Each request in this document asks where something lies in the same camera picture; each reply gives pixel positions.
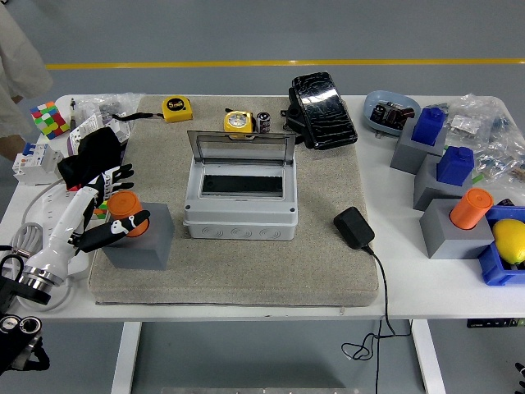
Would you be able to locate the green plastic strip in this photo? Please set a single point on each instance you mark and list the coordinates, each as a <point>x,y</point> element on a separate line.
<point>477,177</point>

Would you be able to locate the blue plastic bin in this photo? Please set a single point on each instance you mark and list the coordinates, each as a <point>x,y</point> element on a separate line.
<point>492,267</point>

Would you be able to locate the white circuit breaker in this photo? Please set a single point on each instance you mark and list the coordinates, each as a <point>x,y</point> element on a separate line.
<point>37,164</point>

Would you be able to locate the clear plastic bag dark parts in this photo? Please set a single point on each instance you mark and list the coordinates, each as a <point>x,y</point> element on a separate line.
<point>102,102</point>

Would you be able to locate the black table control panel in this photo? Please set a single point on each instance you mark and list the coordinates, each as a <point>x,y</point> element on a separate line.
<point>492,323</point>

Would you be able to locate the white table leg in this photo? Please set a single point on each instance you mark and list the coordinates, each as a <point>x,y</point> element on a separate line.
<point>428,357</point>
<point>125,357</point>

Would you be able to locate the black foot pedal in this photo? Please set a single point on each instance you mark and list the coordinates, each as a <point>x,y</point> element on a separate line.
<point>324,111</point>

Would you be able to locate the grey-brown mat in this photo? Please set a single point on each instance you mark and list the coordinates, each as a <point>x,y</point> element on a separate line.
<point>266,271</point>

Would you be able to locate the dark electronic component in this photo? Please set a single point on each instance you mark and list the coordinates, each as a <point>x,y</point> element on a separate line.
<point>389,113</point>

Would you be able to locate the grey electrical box clear lid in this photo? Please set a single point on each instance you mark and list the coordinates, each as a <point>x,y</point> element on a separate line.
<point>238,221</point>

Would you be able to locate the blue block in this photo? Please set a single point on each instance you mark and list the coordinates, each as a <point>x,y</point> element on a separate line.
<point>453,166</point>
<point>428,127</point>

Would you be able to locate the orange cylinder battery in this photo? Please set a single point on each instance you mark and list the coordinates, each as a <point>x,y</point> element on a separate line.
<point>471,207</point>
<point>123,205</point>

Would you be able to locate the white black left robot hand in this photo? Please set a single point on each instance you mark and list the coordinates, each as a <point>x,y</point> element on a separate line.
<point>53,242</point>

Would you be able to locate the black cloth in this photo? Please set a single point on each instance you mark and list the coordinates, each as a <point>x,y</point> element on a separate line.
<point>94,152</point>

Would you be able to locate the large colourful puzzle cube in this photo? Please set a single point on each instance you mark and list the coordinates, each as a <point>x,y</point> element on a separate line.
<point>49,121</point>

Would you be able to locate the small bag white parts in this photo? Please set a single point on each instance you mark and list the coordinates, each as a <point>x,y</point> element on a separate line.
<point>465,123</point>

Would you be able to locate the yellow lemon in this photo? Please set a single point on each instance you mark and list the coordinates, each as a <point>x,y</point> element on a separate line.
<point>508,242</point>

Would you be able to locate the light blue bowl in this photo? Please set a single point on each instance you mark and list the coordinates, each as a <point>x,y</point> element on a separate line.
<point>379,98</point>

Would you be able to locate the black power adapter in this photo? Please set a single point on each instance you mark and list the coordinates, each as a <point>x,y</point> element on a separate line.
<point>352,227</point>

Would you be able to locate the small dark component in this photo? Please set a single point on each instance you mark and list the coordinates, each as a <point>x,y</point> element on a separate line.
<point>506,202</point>

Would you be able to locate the clear plastic bags of parts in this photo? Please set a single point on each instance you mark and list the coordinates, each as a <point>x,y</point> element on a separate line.
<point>496,139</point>

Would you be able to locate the white purple package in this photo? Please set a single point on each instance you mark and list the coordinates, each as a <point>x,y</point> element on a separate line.
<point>82,131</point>

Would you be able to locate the person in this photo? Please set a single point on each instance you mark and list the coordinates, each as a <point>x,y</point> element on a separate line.
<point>20,61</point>

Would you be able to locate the small colourful puzzle cube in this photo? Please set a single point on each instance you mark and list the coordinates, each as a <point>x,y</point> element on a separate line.
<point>101,211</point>

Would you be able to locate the white power strip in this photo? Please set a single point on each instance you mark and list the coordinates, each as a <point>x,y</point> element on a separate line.
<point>53,209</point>

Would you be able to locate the grey cube holder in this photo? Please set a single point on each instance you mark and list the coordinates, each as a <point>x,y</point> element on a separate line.
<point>426,189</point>
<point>404,156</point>
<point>447,242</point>
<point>156,246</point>

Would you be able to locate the small black cylinder battery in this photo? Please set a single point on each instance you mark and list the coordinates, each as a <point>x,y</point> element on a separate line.
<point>263,122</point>

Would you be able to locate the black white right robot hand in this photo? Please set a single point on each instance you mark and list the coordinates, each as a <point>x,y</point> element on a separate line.
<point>520,369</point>

